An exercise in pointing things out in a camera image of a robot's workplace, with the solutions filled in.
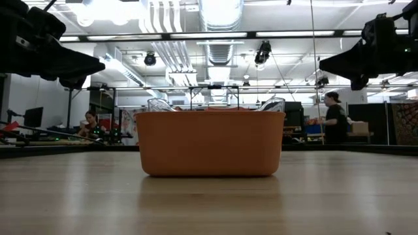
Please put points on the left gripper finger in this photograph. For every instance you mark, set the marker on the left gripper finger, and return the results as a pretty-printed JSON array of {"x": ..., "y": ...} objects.
[
  {"x": 75, "y": 71},
  {"x": 72, "y": 60}
]

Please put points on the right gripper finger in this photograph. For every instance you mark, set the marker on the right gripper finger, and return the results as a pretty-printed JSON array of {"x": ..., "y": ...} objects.
[
  {"x": 352, "y": 68},
  {"x": 349, "y": 55}
]

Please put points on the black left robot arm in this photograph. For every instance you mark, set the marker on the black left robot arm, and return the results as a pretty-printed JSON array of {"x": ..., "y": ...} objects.
[{"x": 9, "y": 8}]

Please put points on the white pillar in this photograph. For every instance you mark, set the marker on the white pillar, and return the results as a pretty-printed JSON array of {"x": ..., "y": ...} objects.
[{"x": 356, "y": 98}]

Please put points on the black ceiling spotlight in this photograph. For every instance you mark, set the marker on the black ceiling spotlight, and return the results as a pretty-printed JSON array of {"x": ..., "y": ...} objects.
[
  {"x": 322, "y": 81},
  {"x": 150, "y": 58},
  {"x": 263, "y": 52}
]

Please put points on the person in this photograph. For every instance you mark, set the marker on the person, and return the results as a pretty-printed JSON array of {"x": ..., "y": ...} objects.
[
  {"x": 336, "y": 120},
  {"x": 91, "y": 125}
]

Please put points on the black partition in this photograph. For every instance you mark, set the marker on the black partition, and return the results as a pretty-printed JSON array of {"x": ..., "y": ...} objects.
[{"x": 372, "y": 120}]

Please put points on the cardboard box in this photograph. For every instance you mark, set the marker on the cardboard box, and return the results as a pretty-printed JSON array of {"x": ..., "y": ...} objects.
[{"x": 359, "y": 127}]

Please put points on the black monitor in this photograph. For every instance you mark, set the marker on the black monitor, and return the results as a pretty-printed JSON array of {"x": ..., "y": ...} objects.
[{"x": 32, "y": 117}]

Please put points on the patterned rug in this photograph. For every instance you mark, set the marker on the patterned rug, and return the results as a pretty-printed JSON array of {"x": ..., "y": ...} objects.
[{"x": 405, "y": 124}]

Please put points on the blue storage bin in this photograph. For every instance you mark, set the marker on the blue storage bin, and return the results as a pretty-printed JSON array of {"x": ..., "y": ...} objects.
[{"x": 313, "y": 129}]

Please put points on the black cabinet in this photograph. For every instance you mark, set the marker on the black cabinet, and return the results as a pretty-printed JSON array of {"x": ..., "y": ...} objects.
[{"x": 292, "y": 114}]

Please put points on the floral cloth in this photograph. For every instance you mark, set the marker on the floral cloth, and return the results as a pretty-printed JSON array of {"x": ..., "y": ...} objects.
[{"x": 130, "y": 125}]

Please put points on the clear packets inside bin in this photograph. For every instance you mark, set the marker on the clear packets inside bin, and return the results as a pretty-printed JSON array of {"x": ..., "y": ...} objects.
[{"x": 158, "y": 104}]

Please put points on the black overhead crossbar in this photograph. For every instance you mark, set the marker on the black overhead crossbar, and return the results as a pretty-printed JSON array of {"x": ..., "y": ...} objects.
[{"x": 163, "y": 36}]

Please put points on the white ceiling pipes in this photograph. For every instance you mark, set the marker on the white ceiling pipes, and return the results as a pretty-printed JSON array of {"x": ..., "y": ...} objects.
[{"x": 170, "y": 19}]

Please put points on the orange plastic bin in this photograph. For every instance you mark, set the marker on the orange plastic bin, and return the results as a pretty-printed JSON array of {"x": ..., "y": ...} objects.
[{"x": 210, "y": 143}]

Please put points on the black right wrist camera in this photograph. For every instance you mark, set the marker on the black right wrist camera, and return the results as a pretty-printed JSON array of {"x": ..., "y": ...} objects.
[{"x": 379, "y": 29}]

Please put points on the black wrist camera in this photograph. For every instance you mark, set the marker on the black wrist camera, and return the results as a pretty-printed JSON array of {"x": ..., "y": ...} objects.
[
  {"x": 379, "y": 29},
  {"x": 49, "y": 24}
]

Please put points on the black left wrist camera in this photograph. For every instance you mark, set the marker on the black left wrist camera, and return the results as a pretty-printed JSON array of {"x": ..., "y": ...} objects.
[{"x": 49, "y": 24}]

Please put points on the black aluminium table frame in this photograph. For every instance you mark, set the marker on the black aluminium table frame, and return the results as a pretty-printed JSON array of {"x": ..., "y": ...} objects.
[{"x": 32, "y": 149}]

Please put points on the silver ventilation duct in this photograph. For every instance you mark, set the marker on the silver ventilation duct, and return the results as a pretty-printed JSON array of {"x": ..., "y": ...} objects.
[{"x": 220, "y": 13}]

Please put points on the black background frame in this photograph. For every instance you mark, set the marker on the black background frame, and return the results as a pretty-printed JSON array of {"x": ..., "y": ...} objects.
[{"x": 215, "y": 87}]

